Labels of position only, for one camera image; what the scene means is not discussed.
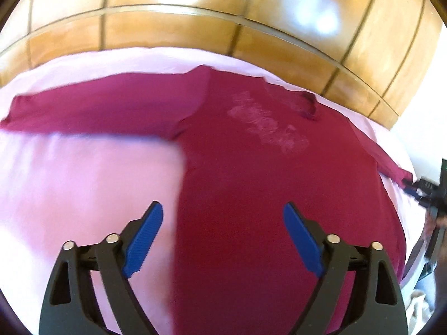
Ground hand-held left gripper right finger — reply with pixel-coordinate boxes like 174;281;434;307
283;202;408;335

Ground wooden panelled headboard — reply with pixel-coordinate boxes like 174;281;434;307
0;0;437;130

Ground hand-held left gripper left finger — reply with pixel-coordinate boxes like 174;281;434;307
39;201;164;335

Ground pink bed sheet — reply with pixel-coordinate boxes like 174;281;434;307
0;46;416;335

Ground white cloth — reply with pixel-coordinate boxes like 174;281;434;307
407;279;433;335

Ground maroon long-sleeve shirt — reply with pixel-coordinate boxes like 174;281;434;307
1;65;415;335

